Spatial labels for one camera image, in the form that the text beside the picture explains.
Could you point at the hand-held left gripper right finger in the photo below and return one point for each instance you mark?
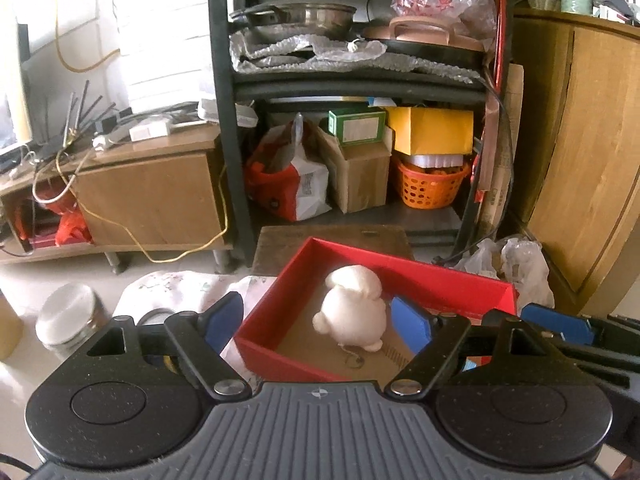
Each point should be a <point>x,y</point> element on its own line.
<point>410,325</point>

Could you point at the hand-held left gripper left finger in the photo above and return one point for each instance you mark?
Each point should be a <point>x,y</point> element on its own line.
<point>222,321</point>

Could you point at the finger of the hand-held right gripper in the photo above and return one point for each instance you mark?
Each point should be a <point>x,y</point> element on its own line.
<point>555,325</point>
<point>600,366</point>

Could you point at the white plush toy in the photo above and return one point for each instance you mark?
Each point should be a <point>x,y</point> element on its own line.
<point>350,310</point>

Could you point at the red cardboard box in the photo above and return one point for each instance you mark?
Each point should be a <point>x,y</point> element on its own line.
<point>280,285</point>

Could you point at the floral printed cloth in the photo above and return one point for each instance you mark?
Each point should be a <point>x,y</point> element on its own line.
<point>165,285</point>

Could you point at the brown cardboard board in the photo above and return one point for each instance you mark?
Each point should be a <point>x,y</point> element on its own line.
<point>280,245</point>

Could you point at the orange plastic basket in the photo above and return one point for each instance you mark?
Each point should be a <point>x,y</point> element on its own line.
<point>430,185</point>

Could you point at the low wooden cabinet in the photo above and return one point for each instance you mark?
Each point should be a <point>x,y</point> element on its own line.
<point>150,195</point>

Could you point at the brown cardboard box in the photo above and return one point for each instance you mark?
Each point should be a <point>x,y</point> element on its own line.
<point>360,180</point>

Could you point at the glass jar with white lid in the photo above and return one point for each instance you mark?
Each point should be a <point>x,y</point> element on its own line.
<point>67,310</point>

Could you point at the red and white sack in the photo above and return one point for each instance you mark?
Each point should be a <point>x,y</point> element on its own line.
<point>300,185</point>

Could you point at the tall wooden cabinet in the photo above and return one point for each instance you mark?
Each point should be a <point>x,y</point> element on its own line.
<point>590,160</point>

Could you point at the yellow box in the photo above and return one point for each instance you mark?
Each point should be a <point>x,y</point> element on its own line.
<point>430,130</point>

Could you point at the white power adapter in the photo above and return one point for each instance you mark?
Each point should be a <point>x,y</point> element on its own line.
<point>150,131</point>

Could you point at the green carton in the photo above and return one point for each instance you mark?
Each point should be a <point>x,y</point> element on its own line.
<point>357,127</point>

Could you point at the black router with antennas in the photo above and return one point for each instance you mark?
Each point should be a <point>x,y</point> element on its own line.
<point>106,122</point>

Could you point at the black shelf rack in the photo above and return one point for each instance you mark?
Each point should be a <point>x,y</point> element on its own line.
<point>222,85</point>

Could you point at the clear bubble wrap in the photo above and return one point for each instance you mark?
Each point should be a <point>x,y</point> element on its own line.
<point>280,50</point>

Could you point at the pink pot lid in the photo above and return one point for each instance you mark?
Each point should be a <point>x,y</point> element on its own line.
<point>420,32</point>

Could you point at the flat screen television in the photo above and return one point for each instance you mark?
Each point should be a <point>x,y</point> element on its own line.
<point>25,85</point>

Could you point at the steel pot with lid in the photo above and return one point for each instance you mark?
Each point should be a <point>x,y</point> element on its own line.
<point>300,17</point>

